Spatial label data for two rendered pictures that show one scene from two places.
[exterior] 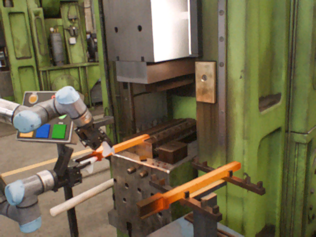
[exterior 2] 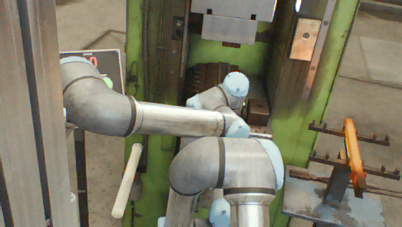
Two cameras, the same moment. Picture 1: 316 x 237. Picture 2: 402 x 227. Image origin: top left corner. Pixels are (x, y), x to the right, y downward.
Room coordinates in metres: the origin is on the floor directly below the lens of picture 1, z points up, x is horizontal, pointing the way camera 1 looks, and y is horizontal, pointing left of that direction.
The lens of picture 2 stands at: (0.44, 1.14, 1.83)
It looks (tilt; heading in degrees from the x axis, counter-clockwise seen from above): 32 degrees down; 317
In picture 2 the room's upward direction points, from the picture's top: 7 degrees clockwise
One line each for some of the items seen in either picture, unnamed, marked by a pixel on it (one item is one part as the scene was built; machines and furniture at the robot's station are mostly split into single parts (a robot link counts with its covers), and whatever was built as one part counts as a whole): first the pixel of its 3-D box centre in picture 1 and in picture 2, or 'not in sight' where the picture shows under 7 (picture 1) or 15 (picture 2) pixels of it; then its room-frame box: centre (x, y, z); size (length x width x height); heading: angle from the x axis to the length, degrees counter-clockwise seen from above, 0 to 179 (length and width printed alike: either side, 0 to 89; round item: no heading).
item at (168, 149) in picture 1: (173, 152); (257, 112); (1.38, -0.06, 0.95); 0.12 x 0.08 x 0.06; 138
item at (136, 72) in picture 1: (161, 66); (228, 12); (1.61, -0.03, 1.32); 0.42 x 0.20 x 0.10; 138
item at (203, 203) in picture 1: (233, 193); (385, 152); (0.88, -0.22, 1.00); 0.23 x 0.06 x 0.02; 128
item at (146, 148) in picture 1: (164, 134); (217, 88); (1.61, -0.03, 0.96); 0.42 x 0.20 x 0.09; 138
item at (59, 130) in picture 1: (59, 131); not in sight; (1.61, 0.52, 1.01); 0.07 x 0.05 x 0.07; 73
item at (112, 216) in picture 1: (116, 217); (132, 190); (1.78, 0.30, 0.36); 0.09 x 0.07 x 0.12; 48
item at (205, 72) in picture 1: (205, 82); (304, 39); (1.34, -0.21, 1.27); 0.09 x 0.02 x 0.17; 48
